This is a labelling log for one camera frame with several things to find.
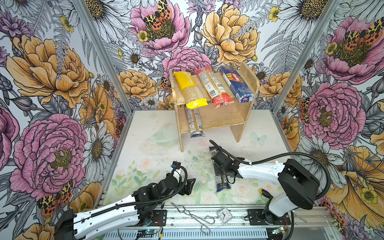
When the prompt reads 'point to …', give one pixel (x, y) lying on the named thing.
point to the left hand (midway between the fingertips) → (186, 181)
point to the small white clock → (224, 215)
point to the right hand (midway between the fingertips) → (220, 171)
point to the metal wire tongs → (208, 219)
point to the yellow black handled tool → (266, 193)
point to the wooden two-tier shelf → (231, 115)
